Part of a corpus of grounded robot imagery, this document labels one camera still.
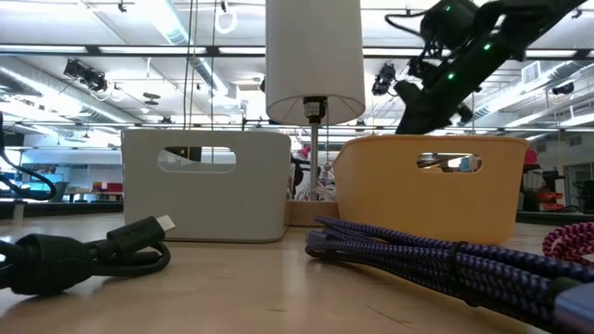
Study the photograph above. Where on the grey plastic bin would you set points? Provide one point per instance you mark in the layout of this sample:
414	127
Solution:
209	204

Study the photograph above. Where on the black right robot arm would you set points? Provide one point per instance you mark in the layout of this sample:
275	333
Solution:
510	28

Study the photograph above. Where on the yellow plastic bin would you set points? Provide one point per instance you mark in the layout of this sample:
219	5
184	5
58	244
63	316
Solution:
394	199

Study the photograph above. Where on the table lamp with white shade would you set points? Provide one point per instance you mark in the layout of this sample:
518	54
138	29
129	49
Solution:
315	55

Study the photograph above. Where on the small black ceiling fixture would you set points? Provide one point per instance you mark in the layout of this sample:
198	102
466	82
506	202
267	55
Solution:
564	88

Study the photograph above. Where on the small pink object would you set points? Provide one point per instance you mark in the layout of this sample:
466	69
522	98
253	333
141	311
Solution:
304	152

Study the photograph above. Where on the red and black machine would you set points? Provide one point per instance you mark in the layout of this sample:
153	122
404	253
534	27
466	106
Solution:
550	197

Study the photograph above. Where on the person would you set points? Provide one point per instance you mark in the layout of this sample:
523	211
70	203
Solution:
297	174

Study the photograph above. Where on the black monitor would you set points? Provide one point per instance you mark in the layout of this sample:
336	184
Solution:
587	195

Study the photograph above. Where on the red box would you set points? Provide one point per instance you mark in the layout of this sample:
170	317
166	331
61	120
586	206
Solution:
111	186

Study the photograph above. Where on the black ceiling camera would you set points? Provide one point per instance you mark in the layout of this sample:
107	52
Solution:
383	79

